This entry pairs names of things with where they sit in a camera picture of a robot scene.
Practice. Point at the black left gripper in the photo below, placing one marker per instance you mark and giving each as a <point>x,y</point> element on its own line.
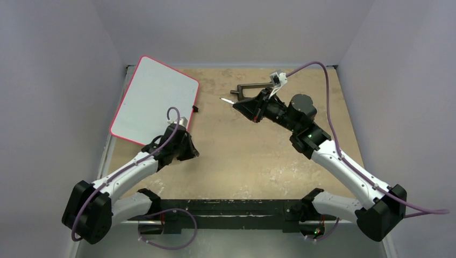
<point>191,152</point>

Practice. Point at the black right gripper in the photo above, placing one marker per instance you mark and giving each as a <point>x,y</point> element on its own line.
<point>262,108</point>

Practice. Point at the white whiteboard marker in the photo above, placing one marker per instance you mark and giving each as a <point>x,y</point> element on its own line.
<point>227,100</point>

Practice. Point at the pink framed whiteboard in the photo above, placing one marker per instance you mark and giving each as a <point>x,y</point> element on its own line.
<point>153,89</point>

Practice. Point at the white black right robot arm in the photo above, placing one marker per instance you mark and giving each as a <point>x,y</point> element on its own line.
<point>377,207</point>

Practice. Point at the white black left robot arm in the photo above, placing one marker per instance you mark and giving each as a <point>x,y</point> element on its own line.
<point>93,208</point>

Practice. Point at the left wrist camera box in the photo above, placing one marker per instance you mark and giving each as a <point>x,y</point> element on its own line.
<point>181,121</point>

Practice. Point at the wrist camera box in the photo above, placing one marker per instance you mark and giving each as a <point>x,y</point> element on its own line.
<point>181,121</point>
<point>278,80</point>

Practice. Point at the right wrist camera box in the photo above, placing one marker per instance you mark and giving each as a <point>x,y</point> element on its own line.
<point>278,80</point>

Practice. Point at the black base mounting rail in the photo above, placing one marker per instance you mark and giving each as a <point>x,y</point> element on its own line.
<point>286,215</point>

